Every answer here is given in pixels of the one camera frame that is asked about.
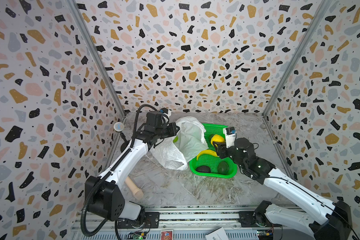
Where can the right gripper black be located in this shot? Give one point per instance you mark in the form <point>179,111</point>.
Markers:
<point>223,151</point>

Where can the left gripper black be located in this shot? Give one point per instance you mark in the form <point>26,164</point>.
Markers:
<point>172,132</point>

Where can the dark green avocado front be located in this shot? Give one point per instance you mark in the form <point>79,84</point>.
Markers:
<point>223,168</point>

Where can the yellow lemon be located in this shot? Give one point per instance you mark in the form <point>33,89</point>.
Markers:
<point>216,139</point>

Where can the white plastic bag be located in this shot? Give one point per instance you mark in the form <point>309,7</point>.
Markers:
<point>175,156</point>

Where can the yellow banana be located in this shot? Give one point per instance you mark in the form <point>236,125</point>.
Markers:
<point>207,152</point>

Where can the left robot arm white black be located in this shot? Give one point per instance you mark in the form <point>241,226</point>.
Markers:
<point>103,196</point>

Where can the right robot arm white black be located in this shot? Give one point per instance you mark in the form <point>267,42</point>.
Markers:
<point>319,217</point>

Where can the blue white microphone on stand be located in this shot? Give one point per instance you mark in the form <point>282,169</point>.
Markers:
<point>120,132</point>

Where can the green plastic basket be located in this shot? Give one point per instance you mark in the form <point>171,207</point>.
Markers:
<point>213,162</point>

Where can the black avocado dark fruit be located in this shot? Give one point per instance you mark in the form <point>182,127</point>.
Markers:
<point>203,169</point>

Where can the beige wooden pestle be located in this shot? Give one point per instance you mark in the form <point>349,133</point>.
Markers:
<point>136,191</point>

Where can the small circuit board right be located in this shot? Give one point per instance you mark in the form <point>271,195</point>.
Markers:
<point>265,235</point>

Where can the small circuit board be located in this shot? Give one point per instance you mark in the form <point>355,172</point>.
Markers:
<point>265,235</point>
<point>136,236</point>

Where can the white paper sheet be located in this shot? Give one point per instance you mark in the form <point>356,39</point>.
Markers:
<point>219,234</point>

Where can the red card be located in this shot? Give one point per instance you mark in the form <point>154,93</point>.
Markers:
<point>167,235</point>

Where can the small circuit board left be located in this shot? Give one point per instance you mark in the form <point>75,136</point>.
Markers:
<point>136,236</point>

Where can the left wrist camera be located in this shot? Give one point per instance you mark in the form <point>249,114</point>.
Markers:
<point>166,112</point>

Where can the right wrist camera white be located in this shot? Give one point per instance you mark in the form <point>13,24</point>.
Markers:
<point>230,136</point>

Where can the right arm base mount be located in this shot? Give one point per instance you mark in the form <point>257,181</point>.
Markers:
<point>255,219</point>

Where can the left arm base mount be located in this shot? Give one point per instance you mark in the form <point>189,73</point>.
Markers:
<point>147,220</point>

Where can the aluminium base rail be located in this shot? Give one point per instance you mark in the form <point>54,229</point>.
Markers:
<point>195,222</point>

